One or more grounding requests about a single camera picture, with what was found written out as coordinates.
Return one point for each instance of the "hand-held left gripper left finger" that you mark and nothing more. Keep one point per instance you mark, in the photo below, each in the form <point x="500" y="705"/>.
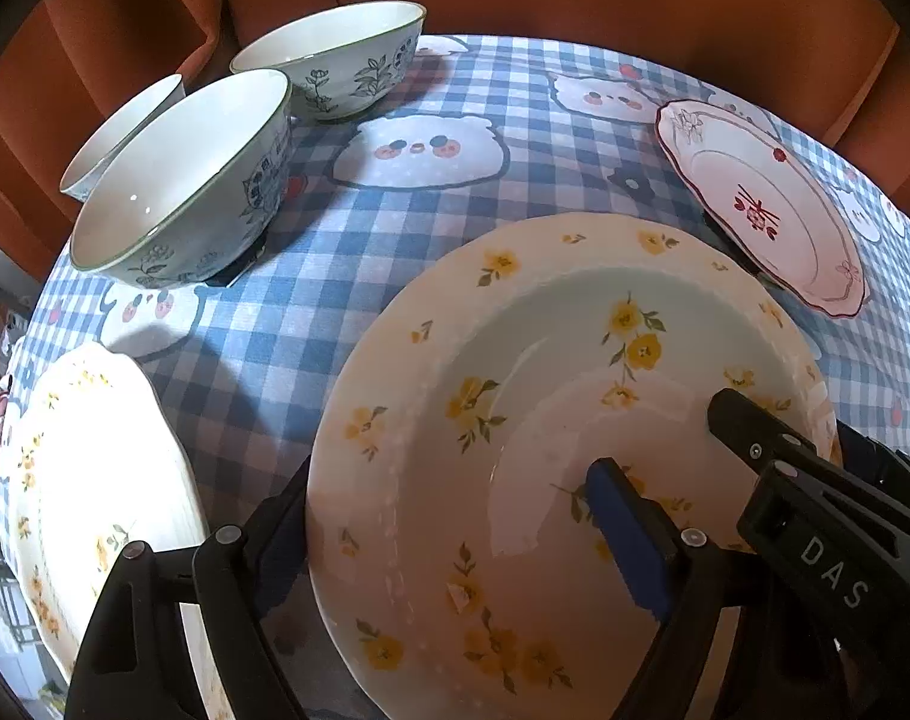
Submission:
<point x="276" y="540"/>

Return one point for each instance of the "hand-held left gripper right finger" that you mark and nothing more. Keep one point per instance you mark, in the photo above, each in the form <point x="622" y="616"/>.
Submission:
<point x="627" y="532"/>

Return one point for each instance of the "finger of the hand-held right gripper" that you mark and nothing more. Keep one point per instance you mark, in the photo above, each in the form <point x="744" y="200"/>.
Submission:
<point x="889" y="472"/>
<point x="814" y="517"/>

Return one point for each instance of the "yellow flower plate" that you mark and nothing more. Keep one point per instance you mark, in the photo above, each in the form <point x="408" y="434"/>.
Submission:
<point x="87" y="465"/>
<point x="462" y="465"/>

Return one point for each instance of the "pink plate with red pattern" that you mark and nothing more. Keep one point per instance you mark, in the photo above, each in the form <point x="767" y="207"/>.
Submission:
<point x="754" y="187"/>

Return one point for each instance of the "green rim cat pattern bowl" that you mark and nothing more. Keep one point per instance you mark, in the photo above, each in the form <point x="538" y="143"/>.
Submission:
<point x="170" y="187"/>

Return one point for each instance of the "blue checked tablecloth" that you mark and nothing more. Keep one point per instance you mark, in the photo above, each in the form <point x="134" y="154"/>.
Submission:
<point x="425" y="255"/>

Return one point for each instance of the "plain white bowl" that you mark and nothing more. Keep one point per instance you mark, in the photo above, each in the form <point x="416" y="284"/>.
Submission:
<point x="117" y="139"/>

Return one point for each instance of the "white bowl with leaf sprigs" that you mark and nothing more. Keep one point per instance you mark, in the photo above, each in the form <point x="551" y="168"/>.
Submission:
<point x="335" y="82"/>

